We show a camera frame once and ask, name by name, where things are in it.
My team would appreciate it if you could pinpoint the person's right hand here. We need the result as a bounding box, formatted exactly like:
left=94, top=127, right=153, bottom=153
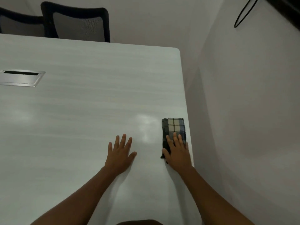
left=162, top=132, right=194, bottom=173

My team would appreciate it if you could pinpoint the person's left hand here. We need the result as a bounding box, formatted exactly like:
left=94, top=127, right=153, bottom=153
left=104, top=134, right=137, bottom=176

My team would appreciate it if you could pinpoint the plaid cloth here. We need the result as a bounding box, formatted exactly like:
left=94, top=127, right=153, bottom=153
left=160, top=118, right=187, bottom=165

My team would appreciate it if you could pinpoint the person's right forearm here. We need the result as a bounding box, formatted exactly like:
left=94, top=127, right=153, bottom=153
left=173, top=166, right=255, bottom=225

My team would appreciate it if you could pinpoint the person's left forearm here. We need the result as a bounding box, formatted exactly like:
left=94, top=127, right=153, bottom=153
left=30, top=167, right=122, bottom=225

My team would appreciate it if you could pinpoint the black mesh office chair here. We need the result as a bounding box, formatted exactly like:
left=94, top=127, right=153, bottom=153
left=0, top=7, right=47, bottom=38
left=40, top=1, right=111, bottom=43

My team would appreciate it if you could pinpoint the silver table cable box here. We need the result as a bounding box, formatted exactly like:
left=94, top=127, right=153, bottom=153
left=0, top=70, right=46, bottom=87

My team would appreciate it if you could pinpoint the black hanging cable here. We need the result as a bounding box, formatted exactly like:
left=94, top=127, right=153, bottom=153
left=234, top=0, right=260, bottom=28

